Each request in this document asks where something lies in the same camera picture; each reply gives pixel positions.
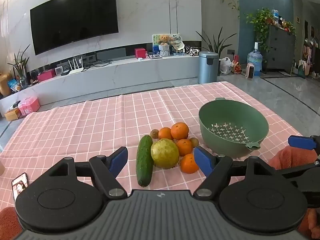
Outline pink box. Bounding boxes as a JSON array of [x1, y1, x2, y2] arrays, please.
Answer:
[[37, 69, 56, 82]]

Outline pink checked tablecloth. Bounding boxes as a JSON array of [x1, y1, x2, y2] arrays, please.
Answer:
[[0, 81, 304, 205]]

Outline bushy green plant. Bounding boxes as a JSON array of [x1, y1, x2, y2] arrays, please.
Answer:
[[246, 8, 274, 52]]

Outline orange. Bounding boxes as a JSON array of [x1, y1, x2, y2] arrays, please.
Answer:
[[180, 154, 200, 174], [171, 122, 190, 140], [158, 127, 174, 141], [176, 139, 193, 157]]

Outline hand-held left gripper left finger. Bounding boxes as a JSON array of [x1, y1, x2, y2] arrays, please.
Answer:
[[47, 146, 128, 200]]

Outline yellow-green guava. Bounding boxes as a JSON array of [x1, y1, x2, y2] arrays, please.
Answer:
[[150, 138, 180, 169]]

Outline yellow plush toy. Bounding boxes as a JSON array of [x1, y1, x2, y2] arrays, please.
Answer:
[[0, 73, 12, 97]]

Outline pink space heater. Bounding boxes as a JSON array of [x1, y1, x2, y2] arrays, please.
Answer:
[[245, 62, 255, 78]]

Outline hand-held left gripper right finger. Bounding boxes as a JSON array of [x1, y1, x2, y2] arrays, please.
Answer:
[[193, 146, 277, 201]]

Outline pink storage boxes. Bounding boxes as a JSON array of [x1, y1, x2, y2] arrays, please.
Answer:
[[18, 97, 40, 117]]

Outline potted leafy plant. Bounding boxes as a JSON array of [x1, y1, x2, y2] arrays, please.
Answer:
[[7, 44, 30, 88]]

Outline picture board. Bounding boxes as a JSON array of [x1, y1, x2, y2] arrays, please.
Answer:
[[152, 33, 183, 53]]

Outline green colander bowl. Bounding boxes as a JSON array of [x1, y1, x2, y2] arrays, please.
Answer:
[[199, 97, 269, 159]]

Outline cardboard box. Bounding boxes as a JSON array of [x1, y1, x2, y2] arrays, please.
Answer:
[[4, 107, 22, 121]]

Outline smartphone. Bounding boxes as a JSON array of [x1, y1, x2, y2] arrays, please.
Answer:
[[12, 172, 29, 202]]

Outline long-leaf potted plant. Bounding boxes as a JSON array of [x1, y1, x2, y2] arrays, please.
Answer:
[[196, 27, 237, 55]]

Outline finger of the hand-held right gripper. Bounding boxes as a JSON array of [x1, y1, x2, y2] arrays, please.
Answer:
[[274, 161, 320, 207], [287, 134, 320, 156]]

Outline grey-blue trash bin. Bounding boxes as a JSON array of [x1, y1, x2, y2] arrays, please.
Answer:
[[198, 51, 221, 84]]

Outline dark grey cabinet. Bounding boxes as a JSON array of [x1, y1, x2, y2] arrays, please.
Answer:
[[265, 24, 297, 73]]

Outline white router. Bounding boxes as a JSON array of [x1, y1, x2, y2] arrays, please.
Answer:
[[69, 57, 84, 75]]

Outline white marble tv console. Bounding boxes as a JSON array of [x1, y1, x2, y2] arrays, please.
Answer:
[[0, 54, 200, 117]]

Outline red gift bag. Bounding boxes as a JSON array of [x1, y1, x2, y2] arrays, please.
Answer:
[[231, 55, 242, 74]]

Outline black television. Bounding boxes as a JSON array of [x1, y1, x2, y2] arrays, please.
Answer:
[[30, 0, 119, 55]]

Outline blue water bottle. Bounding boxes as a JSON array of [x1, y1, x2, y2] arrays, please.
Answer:
[[247, 42, 263, 77]]

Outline white plastic bag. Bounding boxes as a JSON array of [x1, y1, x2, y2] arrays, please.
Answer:
[[219, 57, 232, 75]]

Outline green cucumber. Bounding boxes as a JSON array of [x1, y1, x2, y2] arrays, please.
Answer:
[[136, 135, 153, 187]]

